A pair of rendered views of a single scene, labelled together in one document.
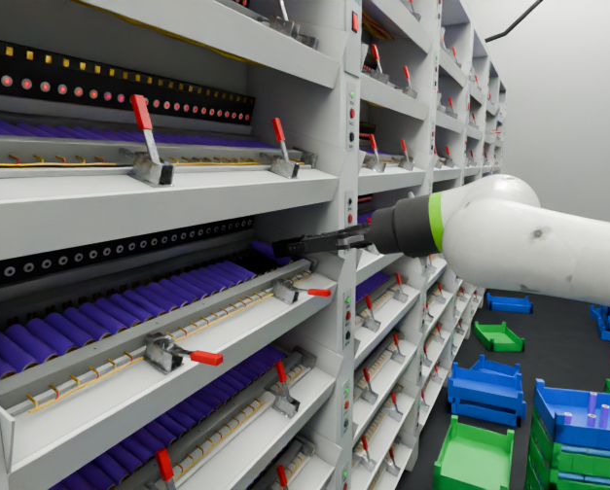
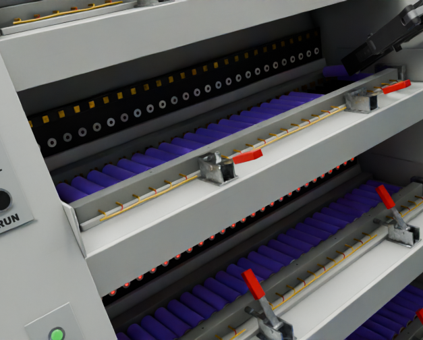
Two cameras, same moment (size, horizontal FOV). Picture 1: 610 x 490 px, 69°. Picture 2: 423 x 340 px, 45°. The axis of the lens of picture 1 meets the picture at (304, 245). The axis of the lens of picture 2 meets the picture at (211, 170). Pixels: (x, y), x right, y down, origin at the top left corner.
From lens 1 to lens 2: 0.18 m
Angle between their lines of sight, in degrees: 29
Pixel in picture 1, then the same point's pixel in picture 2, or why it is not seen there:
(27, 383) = (95, 199)
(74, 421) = (136, 224)
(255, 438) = (366, 269)
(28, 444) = (100, 241)
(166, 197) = (168, 12)
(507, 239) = not seen: outside the picture
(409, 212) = not seen: outside the picture
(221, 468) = (327, 297)
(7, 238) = (33, 67)
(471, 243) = not seen: outside the picture
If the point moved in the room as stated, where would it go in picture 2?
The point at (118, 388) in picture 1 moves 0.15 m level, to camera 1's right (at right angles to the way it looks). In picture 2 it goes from (175, 201) to (309, 164)
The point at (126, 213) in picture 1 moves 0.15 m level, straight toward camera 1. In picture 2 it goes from (131, 33) to (83, 9)
